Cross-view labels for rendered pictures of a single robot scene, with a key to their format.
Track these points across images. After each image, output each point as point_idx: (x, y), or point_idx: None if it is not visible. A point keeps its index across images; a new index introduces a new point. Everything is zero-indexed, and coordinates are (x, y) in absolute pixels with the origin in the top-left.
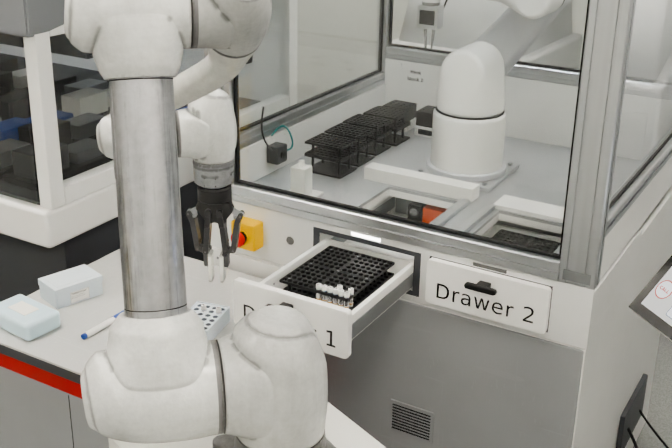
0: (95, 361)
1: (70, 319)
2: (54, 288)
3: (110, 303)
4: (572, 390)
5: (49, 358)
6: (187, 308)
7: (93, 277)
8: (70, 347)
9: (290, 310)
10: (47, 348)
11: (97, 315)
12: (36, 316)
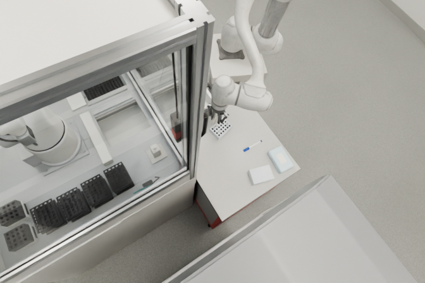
0: (281, 35)
1: (263, 157)
2: (269, 166)
3: (246, 163)
4: None
5: (273, 134)
6: (258, 30)
7: (253, 169)
8: (265, 138)
9: (232, 21)
10: (273, 141)
11: (253, 156)
12: (277, 150)
